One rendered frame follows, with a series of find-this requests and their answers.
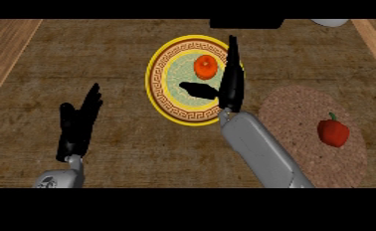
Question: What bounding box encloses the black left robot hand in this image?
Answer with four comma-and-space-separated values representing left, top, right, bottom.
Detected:
55, 82, 105, 163

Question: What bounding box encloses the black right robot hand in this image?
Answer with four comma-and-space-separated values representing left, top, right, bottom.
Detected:
179, 35, 247, 114

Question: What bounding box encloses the orange squash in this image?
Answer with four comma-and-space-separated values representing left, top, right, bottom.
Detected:
192, 54, 219, 81

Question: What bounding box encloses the yellow patterned plate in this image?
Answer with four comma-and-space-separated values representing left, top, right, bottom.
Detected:
145, 34, 247, 127

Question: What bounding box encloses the round brown placemat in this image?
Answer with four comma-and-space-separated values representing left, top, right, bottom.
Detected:
257, 85, 369, 189

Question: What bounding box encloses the black appliance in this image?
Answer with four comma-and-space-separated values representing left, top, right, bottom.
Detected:
208, 18, 287, 30

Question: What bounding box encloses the red bell pepper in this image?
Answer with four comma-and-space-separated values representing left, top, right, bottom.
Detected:
316, 112, 351, 148

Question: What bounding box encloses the white bowl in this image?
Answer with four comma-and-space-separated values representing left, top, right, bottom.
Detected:
310, 18, 351, 28

